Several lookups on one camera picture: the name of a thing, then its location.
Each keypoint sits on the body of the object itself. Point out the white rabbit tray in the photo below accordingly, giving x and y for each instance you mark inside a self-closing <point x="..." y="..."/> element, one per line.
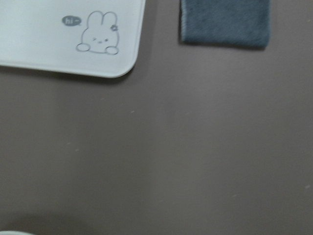
<point x="87" y="37"/>

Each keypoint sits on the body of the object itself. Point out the grey folded cloth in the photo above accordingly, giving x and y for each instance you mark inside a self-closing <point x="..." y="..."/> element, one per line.
<point x="236" y="23"/>

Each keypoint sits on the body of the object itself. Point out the white plate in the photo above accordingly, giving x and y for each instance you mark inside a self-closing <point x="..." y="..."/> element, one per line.
<point x="13" y="233"/>

